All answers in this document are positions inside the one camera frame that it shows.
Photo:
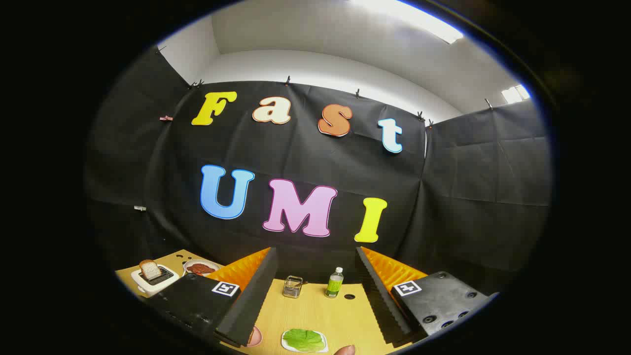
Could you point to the white toaster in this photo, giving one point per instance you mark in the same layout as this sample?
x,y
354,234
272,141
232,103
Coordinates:
x,y
157,287

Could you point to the pink round plate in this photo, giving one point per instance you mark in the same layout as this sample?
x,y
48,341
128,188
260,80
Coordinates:
x,y
258,337

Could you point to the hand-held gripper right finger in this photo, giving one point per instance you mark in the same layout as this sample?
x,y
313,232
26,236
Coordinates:
x,y
382,301

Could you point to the white oval plate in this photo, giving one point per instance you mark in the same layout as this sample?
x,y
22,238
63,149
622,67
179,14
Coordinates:
x,y
184,266

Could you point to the green label bottle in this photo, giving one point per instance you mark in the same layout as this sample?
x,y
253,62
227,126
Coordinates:
x,y
334,285

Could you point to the green lettuce leaf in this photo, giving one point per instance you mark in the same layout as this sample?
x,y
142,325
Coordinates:
x,y
304,340

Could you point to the white bread slice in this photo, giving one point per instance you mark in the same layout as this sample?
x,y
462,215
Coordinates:
x,y
150,270

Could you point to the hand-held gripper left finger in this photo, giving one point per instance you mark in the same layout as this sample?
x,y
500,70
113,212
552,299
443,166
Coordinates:
x,y
251,301

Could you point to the brown meat slice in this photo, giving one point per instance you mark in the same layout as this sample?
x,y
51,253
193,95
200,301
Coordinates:
x,y
199,268

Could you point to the white square plate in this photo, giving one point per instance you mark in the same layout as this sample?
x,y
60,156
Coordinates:
x,y
287,347

